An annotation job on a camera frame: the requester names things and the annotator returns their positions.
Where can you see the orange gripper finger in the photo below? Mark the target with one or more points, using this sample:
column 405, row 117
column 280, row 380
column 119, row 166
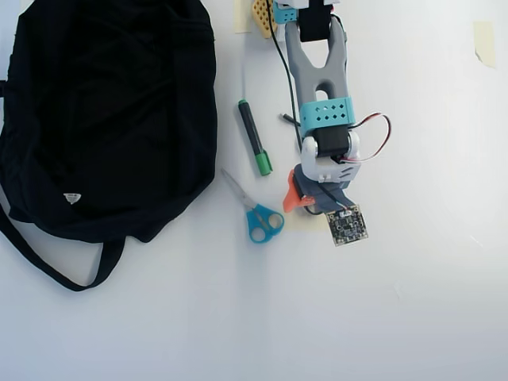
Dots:
column 291, row 196

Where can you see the white grey cyan robot arm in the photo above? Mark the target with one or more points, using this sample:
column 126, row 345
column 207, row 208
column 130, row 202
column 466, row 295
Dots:
column 309, row 75

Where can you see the black fabric bag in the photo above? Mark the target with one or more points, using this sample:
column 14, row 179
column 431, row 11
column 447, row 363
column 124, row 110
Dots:
column 99, row 119

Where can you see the short masking tape strip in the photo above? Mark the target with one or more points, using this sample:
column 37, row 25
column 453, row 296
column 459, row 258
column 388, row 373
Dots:
column 301, row 226

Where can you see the black marker with green cap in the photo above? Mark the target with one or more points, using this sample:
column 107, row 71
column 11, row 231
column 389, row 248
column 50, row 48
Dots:
column 250, row 127

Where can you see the yellow perforated robot part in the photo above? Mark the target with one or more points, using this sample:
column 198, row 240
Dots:
column 260, row 18

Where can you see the masking tape strip beside robot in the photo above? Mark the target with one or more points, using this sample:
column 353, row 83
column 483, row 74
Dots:
column 242, row 20

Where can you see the long masking tape strip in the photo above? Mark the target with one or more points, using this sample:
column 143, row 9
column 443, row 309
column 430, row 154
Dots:
column 485, row 43

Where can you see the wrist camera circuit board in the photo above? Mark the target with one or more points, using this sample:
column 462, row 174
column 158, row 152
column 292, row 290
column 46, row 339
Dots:
column 349, row 226

